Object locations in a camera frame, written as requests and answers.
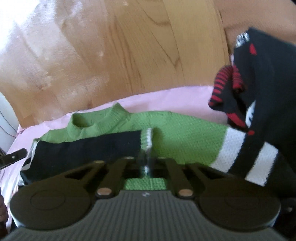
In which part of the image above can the green and navy knit sweater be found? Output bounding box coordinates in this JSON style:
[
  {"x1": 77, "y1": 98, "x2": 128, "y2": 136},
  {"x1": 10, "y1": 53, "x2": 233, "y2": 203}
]
[{"x1": 19, "y1": 104, "x2": 278, "y2": 186}]

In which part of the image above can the pink floral bed sheet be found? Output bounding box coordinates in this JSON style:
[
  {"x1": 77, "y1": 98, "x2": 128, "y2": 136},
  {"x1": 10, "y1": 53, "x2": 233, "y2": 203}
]
[{"x1": 1, "y1": 86, "x2": 227, "y2": 219}]

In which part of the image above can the wooden headboard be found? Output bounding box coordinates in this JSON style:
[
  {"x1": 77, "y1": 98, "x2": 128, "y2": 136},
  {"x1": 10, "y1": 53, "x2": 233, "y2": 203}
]
[{"x1": 1, "y1": 1, "x2": 229, "y2": 128}]

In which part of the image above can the black red striped garment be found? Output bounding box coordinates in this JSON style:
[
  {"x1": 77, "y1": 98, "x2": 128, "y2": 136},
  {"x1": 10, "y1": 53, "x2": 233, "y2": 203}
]
[{"x1": 208, "y1": 27, "x2": 296, "y2": 241}]

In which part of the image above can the brown upholstered chair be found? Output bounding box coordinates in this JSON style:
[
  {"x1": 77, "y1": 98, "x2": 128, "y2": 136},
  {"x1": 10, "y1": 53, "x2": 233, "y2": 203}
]
[{"x1": 214, "y1": 0, "x2": 295, "y2": 53}]

